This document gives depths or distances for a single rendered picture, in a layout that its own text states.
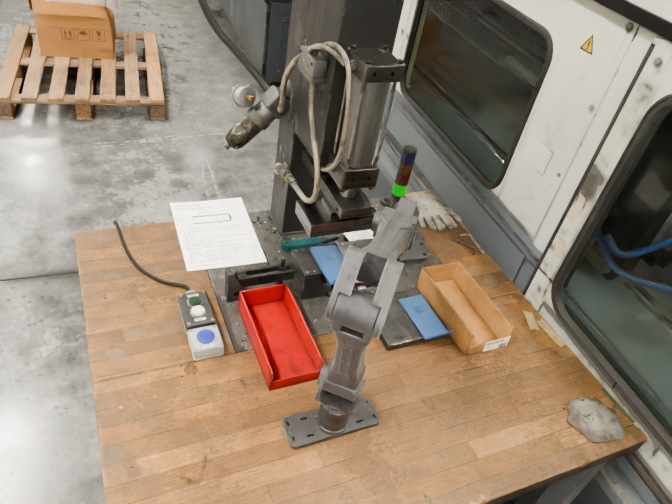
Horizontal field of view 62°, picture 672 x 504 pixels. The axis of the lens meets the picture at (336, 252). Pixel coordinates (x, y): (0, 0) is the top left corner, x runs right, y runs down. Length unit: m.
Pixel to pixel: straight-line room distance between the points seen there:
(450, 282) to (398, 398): 0.44
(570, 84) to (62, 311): 2.13
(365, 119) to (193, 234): 0.64
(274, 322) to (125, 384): 0.36
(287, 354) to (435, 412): 0.35
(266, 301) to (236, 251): 0.21
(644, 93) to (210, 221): 1.12
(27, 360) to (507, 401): 1.85
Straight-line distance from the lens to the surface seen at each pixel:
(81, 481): 2.21
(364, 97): 1.17
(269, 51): 4.44
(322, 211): 1.32
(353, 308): 0.87
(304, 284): 1.40
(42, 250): 3.02
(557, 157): 1.67
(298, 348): 1.32
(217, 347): 1.28
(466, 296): 1.57
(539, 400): 1.43
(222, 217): 1.67
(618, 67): 1.53
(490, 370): 1.43
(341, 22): 1.17
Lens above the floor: 1.91
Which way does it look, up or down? 39 degrees down
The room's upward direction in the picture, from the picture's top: 12 degrees clockwise
